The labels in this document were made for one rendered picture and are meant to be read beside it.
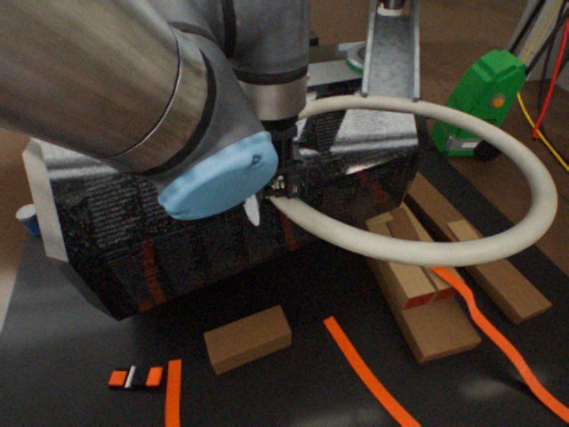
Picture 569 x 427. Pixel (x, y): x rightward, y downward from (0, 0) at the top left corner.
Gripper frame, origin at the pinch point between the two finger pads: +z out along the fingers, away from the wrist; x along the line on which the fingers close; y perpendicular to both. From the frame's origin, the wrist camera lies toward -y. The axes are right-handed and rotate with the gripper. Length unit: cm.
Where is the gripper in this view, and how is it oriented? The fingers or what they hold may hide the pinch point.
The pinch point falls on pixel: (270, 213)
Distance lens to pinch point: 56.8
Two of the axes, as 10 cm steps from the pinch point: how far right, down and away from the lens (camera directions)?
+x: 9.5, -2.2, 2.3
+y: 3.2, 6.5, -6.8
